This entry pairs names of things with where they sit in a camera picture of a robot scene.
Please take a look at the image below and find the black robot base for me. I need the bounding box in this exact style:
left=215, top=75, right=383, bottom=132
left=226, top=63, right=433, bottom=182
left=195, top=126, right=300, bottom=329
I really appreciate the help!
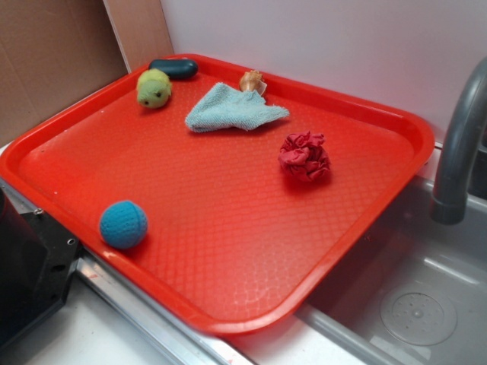
left=1, top=192, right=81, bottom=350

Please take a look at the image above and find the blue crocheted ball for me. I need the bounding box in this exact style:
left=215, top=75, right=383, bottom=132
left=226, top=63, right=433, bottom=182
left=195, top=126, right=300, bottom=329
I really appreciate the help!
left=99, top=201, right=148, bottom=249

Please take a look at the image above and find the red plastic tray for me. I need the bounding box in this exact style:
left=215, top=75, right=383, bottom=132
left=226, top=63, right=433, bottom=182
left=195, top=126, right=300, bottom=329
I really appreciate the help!
left=1, top=56, right=434, bottom=336

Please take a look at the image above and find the crumpled red cloth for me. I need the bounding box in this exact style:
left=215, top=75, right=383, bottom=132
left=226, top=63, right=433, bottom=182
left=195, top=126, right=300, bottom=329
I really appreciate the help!
left=278, top=131, right=331, bottom=183

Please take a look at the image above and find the light blue towel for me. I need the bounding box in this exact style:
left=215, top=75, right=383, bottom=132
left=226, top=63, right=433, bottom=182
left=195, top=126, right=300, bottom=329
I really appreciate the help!
left=185, top=83, right=290, bottom=133

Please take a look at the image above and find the tan seashell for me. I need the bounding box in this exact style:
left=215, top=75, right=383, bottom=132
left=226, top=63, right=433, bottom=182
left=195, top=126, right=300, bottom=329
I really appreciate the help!
left=239, top=70, right=267, bottom=96

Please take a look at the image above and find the green plush toy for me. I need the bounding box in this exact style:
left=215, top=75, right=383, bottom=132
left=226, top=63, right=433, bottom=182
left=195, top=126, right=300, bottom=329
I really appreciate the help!
left=136, top=68, right=172, bottom=109

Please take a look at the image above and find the dark teal oval object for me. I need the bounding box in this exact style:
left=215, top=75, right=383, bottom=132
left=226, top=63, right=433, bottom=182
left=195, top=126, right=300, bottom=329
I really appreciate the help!
left=148, top=59, right=199, bottom=80

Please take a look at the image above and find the grey faucet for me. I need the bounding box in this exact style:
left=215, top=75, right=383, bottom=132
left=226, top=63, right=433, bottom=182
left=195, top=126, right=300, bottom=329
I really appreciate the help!
left=430, top=59, right=486, bottom=225

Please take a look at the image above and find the grey plastic sink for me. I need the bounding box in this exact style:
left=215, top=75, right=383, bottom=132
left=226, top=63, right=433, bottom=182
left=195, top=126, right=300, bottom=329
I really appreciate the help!
left=228, top=142, right=487, bottom=365

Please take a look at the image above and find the brown cardboard panel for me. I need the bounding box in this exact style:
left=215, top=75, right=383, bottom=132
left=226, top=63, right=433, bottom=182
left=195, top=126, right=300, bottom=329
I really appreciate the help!
left=1, top=1, right=173, bottom=145

